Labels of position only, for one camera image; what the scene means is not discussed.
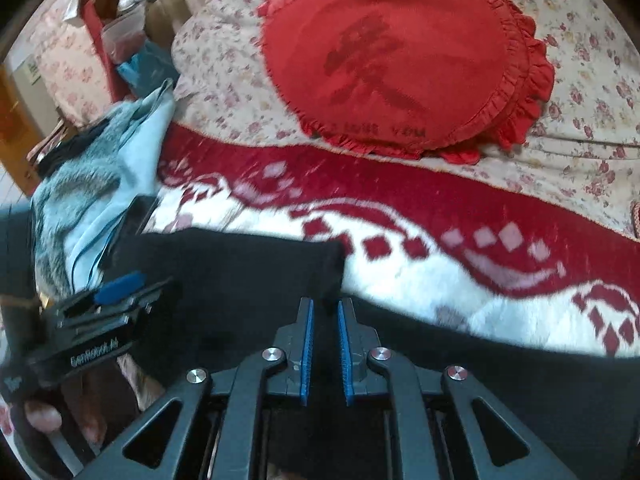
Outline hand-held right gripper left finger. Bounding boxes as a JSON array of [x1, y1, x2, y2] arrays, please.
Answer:
[[65, 297, 316, 480]]

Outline red and white blanket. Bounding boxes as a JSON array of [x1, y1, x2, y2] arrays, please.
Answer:
[[142, 125, 640, 361]]

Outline floral cloth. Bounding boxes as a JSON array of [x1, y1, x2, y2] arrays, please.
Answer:
[[36, 0, 117, 128]]

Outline black garment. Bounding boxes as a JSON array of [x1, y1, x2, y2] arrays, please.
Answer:
[[36, 119, 113, 178]]

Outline red heart-shaped cushion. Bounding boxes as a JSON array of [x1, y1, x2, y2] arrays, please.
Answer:
[[257, 0, 556, 164]]

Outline blue plastic bag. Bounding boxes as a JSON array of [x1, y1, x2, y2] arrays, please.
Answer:
[[116, 40, 177, 97]]

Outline floral bedsheet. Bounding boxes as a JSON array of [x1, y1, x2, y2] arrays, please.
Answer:
[[170, 0, 640, 241]]

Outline grey fuzzy garment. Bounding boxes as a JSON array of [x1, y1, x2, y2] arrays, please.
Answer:
[[30, 105, 132, 297]]

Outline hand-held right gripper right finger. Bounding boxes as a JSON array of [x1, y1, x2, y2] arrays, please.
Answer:
[[338, 297, 581, 480]]

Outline black pants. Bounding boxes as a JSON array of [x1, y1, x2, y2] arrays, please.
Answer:
[[102, 227, 640, 480]]

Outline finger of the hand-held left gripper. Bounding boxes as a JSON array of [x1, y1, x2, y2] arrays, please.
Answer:
[[47, 271, 175, 322], [62, 296, 162, 343]]

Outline light blue garment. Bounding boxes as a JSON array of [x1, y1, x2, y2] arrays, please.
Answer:
[[70, 80, 177, 288]]

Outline wooden door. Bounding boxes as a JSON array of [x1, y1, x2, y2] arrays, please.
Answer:
[[0, 66, 47, 197]]

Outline red bag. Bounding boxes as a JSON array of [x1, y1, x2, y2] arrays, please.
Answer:
[[81, 0, 128, 106]]

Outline person's left hand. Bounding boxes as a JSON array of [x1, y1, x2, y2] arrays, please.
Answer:
[[22, 400, 63, 433]]

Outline clear plastic bag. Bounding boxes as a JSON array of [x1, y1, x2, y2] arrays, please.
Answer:
[[101, 9, 148, 63]]

